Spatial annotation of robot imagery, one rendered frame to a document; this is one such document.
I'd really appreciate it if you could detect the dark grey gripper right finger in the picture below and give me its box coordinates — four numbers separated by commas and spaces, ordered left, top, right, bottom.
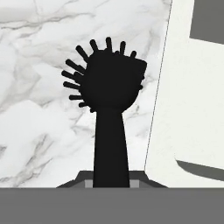
129, 170, 169, 189

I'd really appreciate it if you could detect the white cabinet door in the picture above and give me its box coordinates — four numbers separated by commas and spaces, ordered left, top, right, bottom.
143, 0, 224, 189

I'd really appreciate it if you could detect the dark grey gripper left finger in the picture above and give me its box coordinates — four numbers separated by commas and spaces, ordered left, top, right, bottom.
56, 170, 95, 189

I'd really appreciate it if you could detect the black dish brush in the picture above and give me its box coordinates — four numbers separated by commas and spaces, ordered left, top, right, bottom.
60, 37, 148, 188

